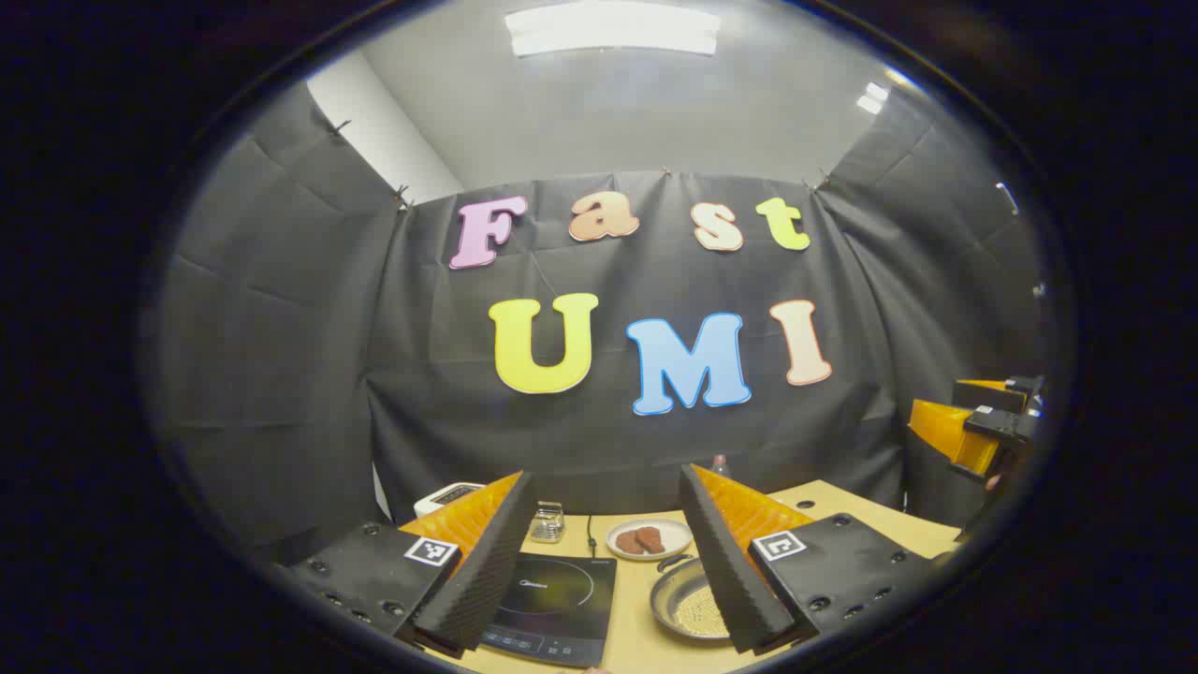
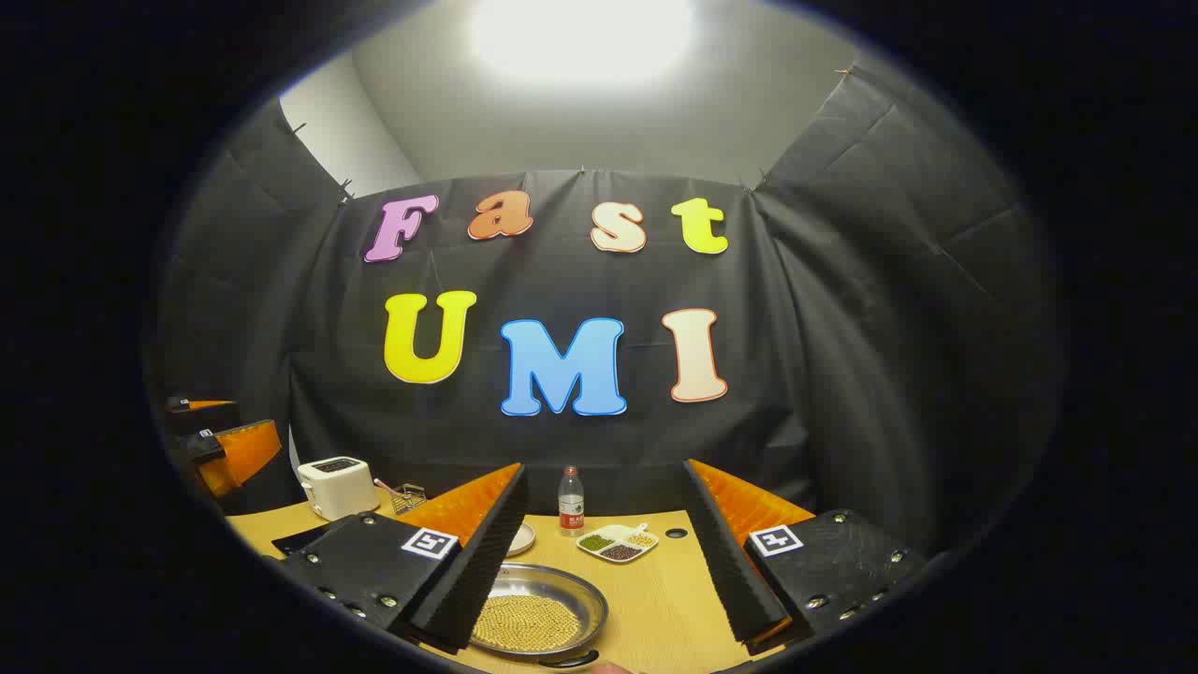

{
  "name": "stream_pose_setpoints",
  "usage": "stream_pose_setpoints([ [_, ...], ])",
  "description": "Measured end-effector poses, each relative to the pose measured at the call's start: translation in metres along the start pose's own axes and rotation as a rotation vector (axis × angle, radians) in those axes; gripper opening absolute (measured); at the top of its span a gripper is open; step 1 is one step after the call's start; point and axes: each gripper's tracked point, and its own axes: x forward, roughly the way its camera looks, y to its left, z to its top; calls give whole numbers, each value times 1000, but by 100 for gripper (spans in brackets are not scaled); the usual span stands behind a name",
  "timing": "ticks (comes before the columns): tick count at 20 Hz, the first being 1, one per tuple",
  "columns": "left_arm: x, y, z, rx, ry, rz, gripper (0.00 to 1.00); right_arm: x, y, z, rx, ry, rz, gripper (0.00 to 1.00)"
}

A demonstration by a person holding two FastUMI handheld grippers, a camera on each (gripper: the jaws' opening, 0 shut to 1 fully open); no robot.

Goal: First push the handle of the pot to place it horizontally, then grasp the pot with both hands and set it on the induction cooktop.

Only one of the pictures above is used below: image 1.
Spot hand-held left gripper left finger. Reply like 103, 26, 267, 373
281, 470, 539, 659

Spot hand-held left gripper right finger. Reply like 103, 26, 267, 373
678, 463, 937, 656

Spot pile of soybeans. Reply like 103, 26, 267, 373
674, 588, 731, 630

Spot stainless steel pot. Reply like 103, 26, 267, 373
650, 552, 740, 642

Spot black induction cooktop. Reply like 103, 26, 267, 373
477, 552, 619, 668

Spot white round plate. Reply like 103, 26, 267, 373
606, 518, 694, 562

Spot white toaster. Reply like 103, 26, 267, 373
414, 482, 488, 518

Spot black backdrop cloth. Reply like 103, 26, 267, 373
154, 80, 1049, 563

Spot long ceiling light panel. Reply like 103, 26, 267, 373
505, 5, 722, 57

